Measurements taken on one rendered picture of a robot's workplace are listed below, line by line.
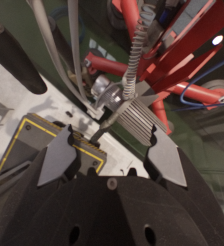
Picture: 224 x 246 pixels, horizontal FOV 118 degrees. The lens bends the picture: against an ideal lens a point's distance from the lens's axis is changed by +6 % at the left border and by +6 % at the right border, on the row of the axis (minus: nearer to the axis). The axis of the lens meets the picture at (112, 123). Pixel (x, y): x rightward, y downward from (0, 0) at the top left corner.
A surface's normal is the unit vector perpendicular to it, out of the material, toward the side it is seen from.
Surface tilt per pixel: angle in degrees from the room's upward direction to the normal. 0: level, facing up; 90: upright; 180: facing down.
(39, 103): 10
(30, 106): 16
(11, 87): 0
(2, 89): 0
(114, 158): 0
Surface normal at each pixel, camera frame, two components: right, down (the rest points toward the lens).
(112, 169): 0.06, 0.08
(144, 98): -0.24, 0.40
